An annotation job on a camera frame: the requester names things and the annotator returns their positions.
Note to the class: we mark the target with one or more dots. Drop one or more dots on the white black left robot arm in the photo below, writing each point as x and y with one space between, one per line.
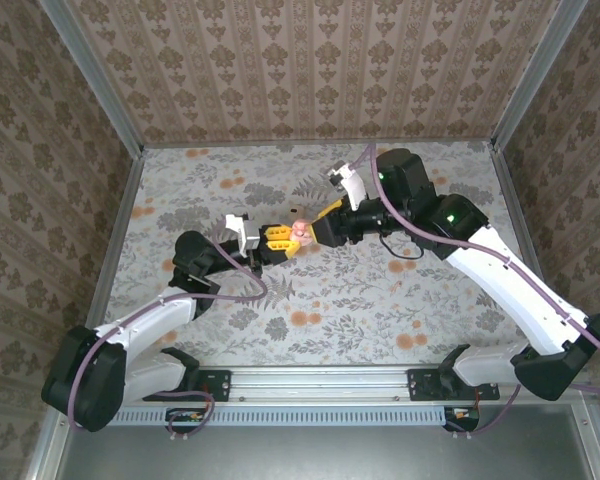
152 325

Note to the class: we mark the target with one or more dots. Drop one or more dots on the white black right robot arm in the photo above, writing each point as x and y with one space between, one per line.
500 290

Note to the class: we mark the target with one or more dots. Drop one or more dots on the floral print tablecloth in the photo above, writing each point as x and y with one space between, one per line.
330 320

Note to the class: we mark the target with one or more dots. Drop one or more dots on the small black control board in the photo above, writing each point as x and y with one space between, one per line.
185 416
462 416

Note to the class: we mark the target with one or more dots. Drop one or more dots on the grey steel plate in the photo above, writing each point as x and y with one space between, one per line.
330 455

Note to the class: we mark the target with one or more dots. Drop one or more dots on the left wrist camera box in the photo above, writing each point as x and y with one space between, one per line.
245 235

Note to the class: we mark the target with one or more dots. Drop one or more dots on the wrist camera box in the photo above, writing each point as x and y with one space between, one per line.
352 185
245 235

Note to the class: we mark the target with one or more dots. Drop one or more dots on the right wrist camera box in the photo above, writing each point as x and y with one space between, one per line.
352 185

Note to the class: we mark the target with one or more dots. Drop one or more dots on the aluminium frame back rail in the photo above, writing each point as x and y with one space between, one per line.
305 142

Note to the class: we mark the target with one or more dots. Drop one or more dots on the aluminium frame side rail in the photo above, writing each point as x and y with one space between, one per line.
111 250
529 250

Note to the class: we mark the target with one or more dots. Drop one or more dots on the aluminium frame post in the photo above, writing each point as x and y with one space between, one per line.
535 75
95 75

